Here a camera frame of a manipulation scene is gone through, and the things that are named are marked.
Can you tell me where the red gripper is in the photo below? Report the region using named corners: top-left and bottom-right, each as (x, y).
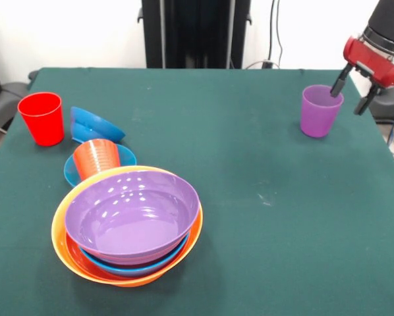
top-left (329, 35), bottom-right (394, 116)

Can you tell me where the purple cup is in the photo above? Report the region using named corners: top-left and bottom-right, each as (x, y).
top-left (299, 84), bottom-right (345, 138)

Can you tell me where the small light blue bowl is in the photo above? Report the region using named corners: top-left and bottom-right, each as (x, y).
top-left (63, 143), bottom-right (138, 187)

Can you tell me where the purple bowl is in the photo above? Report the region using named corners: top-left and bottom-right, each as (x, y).
top-left (64, 170), bottom-right (200, 266)

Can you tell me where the small dark blue bowl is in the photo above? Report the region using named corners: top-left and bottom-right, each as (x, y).
top-left (69, 106), bottom-right (126, 144)

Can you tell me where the orange cup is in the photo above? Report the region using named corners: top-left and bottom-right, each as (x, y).
top-left (72, 139), bottom-right (121, 180)

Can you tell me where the large light blue bowl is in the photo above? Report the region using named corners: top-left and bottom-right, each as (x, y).
top-left (80, 233), bottom-right (190, 278)

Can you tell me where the wide orange bowl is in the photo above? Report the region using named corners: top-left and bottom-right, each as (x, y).
top-left (65, 230), bottom-right (171, 282)

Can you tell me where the dark green table cloth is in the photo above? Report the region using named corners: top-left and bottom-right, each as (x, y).
top-left (0, 67), bottom-right (394, 316)

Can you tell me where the red cup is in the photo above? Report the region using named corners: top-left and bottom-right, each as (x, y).
top-left (17, 92), bottom-right (65, 147)

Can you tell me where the large yellow bowl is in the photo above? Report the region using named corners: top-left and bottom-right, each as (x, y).
top-left (51, 165), bottom-right (204, 288)

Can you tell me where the black office chair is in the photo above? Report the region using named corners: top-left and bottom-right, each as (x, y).
top-left (0, 41), bottom-right (32, 132)

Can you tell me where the black wall cable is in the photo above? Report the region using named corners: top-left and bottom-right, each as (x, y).
top-left (267, 0), bottom-right (275, 63)
top-left (275, 0), bottom-right (284, 69)

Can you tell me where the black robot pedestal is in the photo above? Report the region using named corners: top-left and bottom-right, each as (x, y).
top-left (137, 0), bottom-right (250, 70)

